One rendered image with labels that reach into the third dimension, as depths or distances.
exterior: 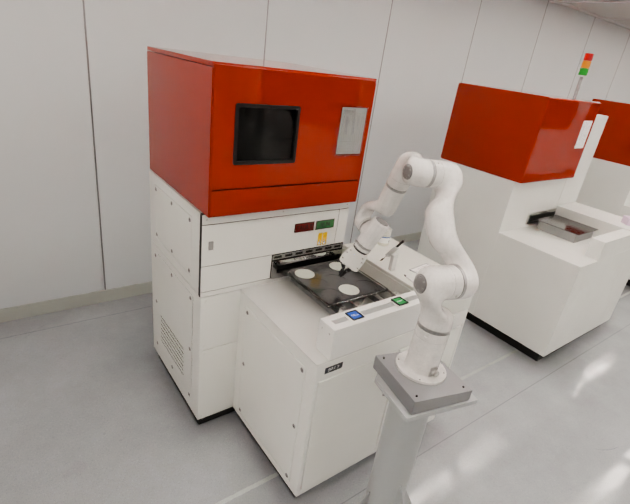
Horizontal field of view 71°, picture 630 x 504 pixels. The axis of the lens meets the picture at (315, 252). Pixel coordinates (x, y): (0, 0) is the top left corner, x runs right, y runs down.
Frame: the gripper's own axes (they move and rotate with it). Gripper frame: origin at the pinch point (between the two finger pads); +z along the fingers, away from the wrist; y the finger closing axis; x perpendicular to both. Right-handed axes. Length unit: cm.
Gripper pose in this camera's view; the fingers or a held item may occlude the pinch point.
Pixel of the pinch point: (342, 272)
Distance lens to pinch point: 207.0
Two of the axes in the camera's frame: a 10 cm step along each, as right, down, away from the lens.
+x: 3.0, -3.6, 8.9
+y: 8.0, 5.9, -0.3
